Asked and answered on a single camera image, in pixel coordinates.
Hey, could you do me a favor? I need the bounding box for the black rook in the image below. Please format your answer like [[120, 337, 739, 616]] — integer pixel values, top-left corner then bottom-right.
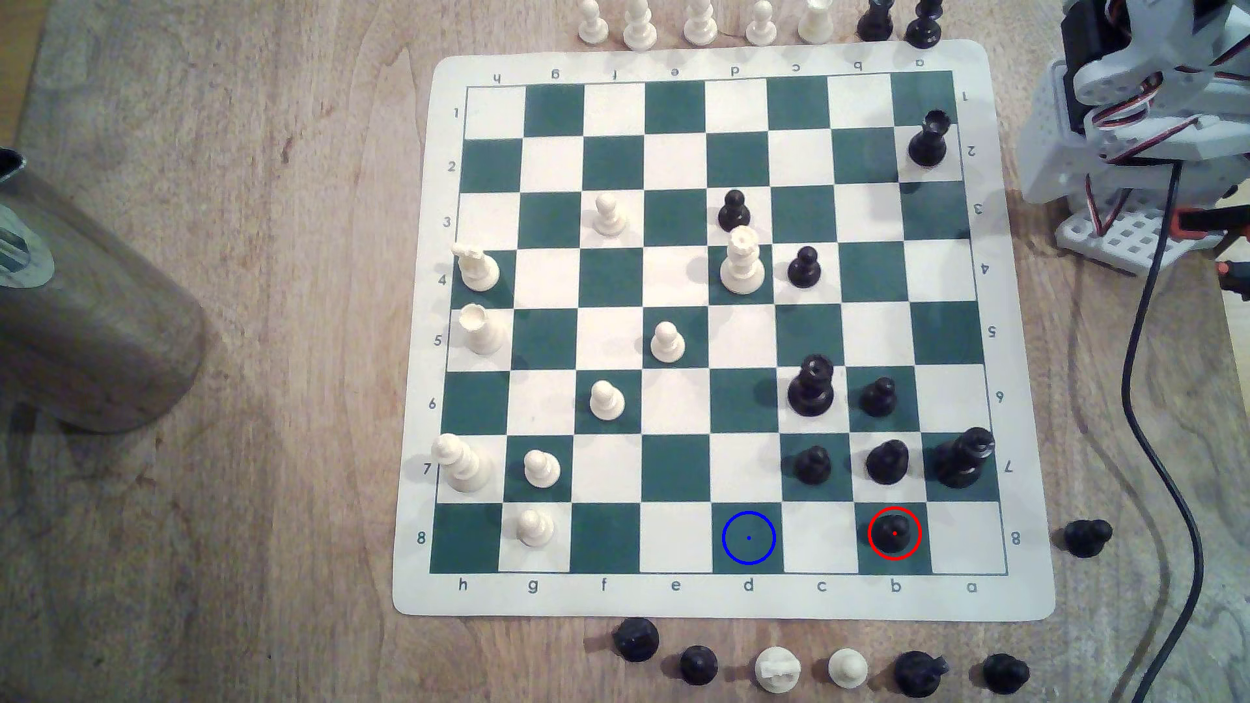
[[907, 109, 953, 169]]

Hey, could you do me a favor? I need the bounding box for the white knight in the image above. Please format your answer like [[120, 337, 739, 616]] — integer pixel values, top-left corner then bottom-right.
[[754, 646, 803, 695], [452, 243, 501, 293]]

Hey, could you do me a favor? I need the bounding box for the black king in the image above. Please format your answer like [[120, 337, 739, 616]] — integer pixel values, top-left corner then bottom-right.
[[936, 426, 996, 489]]

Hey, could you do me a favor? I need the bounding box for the black queen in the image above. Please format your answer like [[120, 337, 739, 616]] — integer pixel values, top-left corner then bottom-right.
[[787, 354, 836, 418]]

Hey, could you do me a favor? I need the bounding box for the white queen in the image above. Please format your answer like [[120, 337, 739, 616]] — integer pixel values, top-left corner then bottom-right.
[[719, 225, 767, 296]]

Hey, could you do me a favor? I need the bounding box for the brown metal cylinder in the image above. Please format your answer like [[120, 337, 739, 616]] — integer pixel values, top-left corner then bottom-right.
[[0, 146, 208, 435]]

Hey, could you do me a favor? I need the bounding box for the black cable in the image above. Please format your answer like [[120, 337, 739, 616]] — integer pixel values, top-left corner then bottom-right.
[[1120, 161, 1205, 703]]

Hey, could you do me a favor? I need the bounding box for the green white chess mat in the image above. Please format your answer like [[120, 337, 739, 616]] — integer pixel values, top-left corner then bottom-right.
[[393, 39, 1058, 621]]

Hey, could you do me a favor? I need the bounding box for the black pawn on b7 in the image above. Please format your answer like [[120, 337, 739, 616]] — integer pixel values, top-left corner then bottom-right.
[[865, 439, 910, 486]]

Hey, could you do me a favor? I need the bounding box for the white perforated base plate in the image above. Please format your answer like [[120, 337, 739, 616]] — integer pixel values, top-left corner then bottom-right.
[[1055, 207, 1202, 277]]

